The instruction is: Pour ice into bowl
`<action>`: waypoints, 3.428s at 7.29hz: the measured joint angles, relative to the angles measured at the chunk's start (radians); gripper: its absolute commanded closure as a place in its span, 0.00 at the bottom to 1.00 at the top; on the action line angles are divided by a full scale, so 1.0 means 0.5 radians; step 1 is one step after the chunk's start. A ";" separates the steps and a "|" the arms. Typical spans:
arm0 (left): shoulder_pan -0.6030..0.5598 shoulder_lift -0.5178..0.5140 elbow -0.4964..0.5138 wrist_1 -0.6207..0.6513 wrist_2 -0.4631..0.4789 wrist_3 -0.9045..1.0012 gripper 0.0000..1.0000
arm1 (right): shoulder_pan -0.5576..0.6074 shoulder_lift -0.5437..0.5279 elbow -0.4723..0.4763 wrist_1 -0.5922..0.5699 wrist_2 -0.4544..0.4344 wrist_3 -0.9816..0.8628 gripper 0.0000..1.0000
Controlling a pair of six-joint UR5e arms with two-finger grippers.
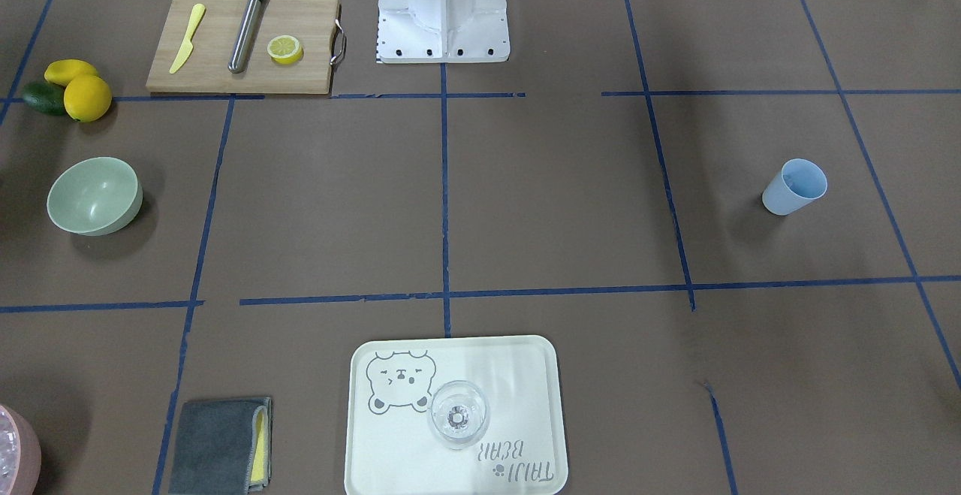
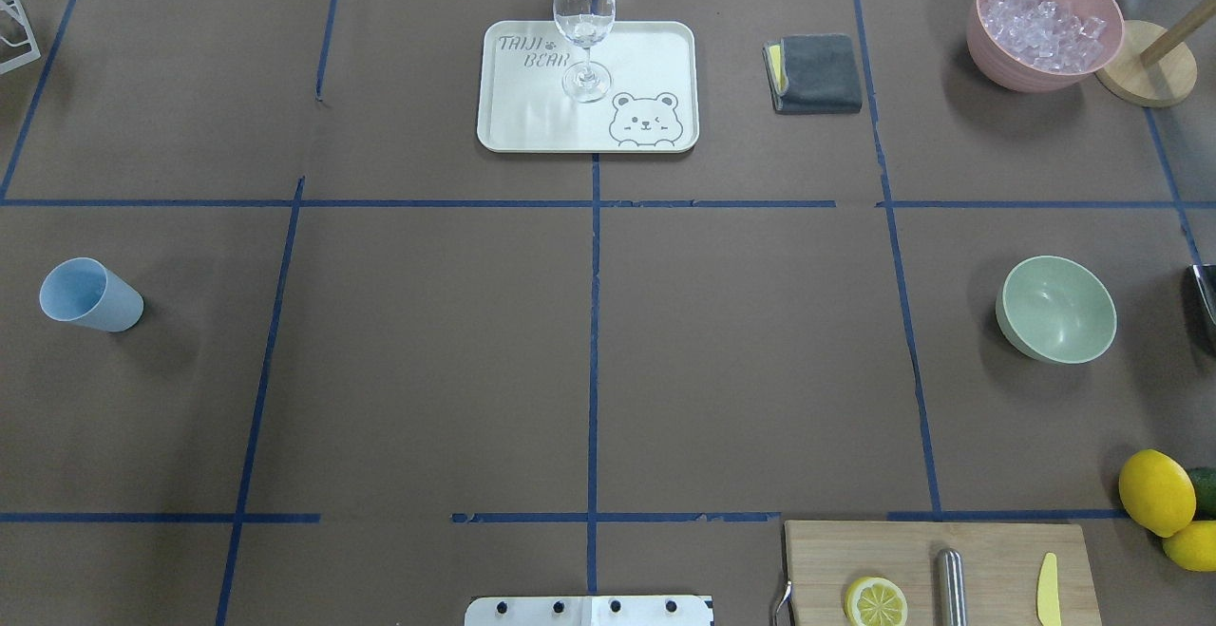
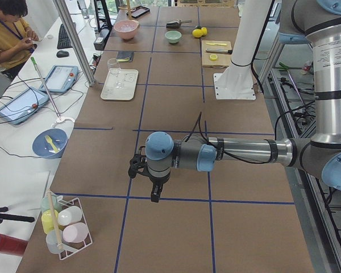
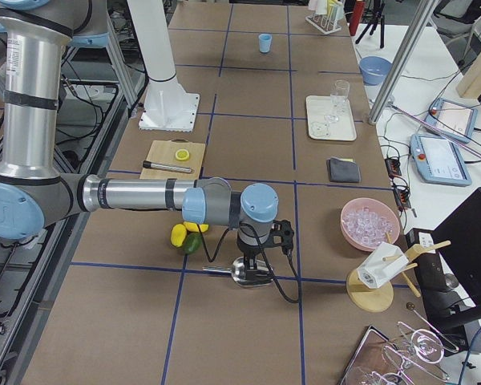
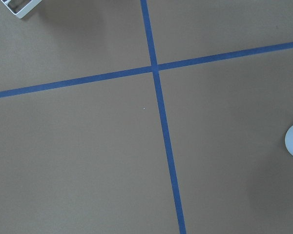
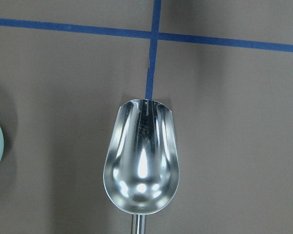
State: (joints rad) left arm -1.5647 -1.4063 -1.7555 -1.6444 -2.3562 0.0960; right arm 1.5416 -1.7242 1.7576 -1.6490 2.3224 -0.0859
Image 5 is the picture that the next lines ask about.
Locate white wire cup rack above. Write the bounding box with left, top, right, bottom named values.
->
left=1, top=0, right=42, bottom=19

